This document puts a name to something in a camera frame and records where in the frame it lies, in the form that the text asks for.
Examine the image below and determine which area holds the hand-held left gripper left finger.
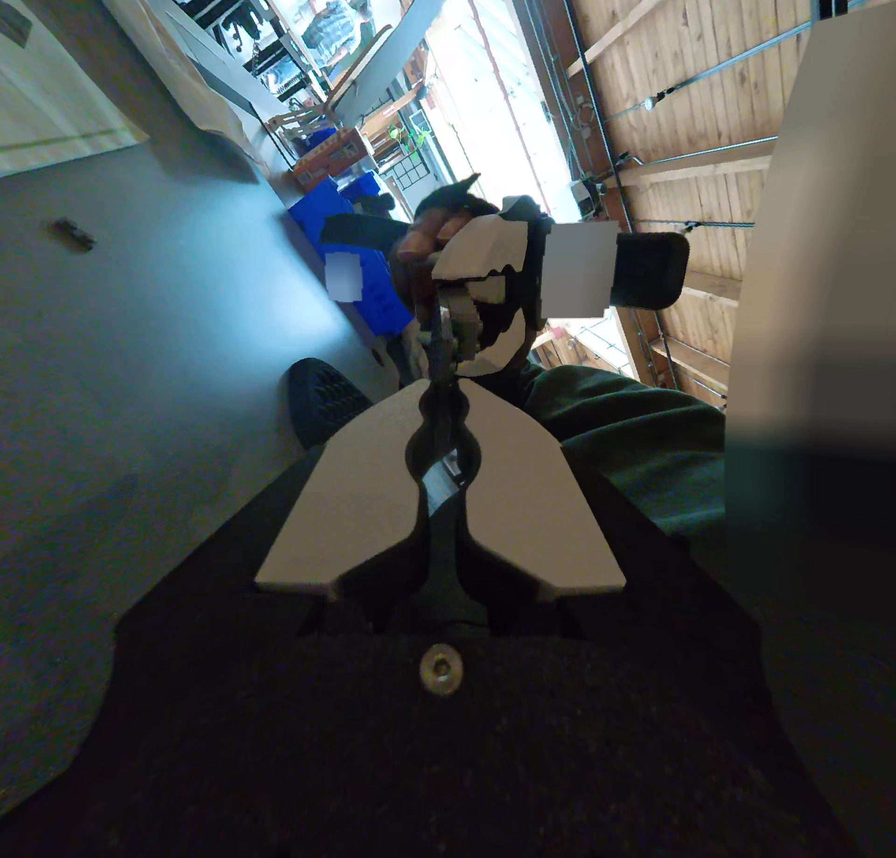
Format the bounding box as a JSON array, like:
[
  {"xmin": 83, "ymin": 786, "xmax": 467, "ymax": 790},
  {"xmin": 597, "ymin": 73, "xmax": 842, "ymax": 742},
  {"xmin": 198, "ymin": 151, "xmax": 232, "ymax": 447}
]
[{"xmin": 255, "ymin": 380, "xmax": 435, "ymax": 629}]

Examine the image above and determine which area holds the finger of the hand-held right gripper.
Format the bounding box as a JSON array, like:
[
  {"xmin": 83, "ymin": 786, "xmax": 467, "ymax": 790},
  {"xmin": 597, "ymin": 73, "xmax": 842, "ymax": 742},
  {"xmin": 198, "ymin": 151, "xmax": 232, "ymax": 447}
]
[
  {"xmin": 432, "ymin": 214, "xmax": 531, "ymax": 283},
  {"xmin": 455, "ymin": 277, "xmax": 527, "ymax": 377}
]

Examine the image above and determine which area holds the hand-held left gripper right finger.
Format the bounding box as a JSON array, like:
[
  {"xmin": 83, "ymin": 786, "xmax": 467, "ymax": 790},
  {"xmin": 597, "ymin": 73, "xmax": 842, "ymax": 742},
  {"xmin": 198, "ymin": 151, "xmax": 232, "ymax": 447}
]
[{"xmin": 456, "ymin": 380, "xmax": 627, "ymax": 629}]

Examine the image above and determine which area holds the grey studded building plate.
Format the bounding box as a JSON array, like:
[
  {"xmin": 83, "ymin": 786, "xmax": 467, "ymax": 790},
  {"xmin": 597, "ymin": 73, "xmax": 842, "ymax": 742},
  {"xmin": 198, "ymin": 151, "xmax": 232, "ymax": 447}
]
[{"xmin": 419, "ymin": 280, "xmax": 485, "ymax": 484}]

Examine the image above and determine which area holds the person's right forearm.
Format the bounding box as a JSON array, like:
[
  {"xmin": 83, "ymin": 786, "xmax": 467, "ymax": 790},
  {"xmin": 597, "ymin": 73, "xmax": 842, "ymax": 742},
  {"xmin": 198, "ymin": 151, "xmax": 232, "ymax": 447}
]
[{"xmin": 521, "ymin": 364, "xmax": 727, "ymax": 538}]

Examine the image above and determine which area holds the adjacent grey desk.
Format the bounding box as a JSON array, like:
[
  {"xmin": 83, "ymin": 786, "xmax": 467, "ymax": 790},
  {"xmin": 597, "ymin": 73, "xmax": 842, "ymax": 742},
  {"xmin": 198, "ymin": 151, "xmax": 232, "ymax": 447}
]
[{"xmin": 105, "ymin": 0, "xmax": 298, "ymax": 176}]

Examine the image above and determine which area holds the person's right hand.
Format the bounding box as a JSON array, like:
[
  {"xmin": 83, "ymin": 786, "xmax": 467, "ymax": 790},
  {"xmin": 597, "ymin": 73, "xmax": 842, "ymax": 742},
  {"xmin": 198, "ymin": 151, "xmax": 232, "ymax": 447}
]
[{"xmin": 391, "ymin": 203, "xmax": 468, "ymax": 328}]

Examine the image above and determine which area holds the black textured cushion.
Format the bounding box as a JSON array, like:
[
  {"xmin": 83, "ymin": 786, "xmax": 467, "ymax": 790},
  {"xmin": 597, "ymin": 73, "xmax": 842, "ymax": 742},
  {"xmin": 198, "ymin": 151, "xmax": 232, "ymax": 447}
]
[{"xmin": 287, "ymin": 357, "xmax": 373, "ymax": 450}]

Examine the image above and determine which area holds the blue plastic bin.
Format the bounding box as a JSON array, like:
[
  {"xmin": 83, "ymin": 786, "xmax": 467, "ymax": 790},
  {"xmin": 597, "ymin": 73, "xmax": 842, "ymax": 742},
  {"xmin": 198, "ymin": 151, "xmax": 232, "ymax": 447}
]
[{"xmin": 287, "ymin": 174, "xmax": 415, "ymax": 338}]

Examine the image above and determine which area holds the brown cardboard box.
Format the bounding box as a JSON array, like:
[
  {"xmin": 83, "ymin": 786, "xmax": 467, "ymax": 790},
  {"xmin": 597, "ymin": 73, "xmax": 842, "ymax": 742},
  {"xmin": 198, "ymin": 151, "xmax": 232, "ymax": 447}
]
[{"xmin": 289, "ymin": 127, "xmax": 377, "ymax": 187}]

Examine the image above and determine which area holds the wooden stand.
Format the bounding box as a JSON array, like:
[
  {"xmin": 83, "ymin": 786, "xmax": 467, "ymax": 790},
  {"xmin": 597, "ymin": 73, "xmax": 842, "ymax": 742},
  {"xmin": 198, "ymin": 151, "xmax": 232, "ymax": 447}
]
[{"xmin": 268, "ymin": 104, "xmax": 331, "ymax": 153}]

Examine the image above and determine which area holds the long wooden table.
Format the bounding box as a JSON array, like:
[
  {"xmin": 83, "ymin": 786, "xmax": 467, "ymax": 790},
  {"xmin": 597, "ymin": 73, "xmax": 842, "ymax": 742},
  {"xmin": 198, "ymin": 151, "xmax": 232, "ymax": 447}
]
[{"xmin": 328, "ymin": 0, "xmax": 457, "ymax": 125}]

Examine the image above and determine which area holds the black office chair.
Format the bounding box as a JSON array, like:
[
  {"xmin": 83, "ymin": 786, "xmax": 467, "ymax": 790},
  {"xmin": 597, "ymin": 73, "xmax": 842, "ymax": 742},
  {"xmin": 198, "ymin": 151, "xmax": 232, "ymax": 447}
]
[{"xmin": 209, "ymin": 0, "xmax": 275, "ymax": 55}]

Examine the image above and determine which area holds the white printed paper bag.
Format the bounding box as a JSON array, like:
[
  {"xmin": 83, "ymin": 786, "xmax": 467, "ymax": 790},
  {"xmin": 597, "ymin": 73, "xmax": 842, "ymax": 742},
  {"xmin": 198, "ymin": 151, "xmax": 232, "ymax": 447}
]
[{"xmin": 91, "ymin": 0, "xmax": 247, "ymax": 139}]

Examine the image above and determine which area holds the small grey two-stud plate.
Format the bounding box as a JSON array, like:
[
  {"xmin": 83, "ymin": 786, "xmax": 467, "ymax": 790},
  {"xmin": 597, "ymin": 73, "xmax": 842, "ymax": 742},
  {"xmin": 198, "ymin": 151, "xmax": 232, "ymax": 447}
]
[{"xmin": 51, "ymin": 217, "xmax": 97, "ymax": 251}]

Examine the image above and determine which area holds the open instruction booklet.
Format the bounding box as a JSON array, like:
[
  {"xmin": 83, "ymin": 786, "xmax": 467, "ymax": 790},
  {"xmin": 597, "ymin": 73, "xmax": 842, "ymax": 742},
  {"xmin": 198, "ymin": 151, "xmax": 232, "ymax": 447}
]
[{"xmin": 0, "ymin": 0, "xmax": 153, "ymax": 181}]

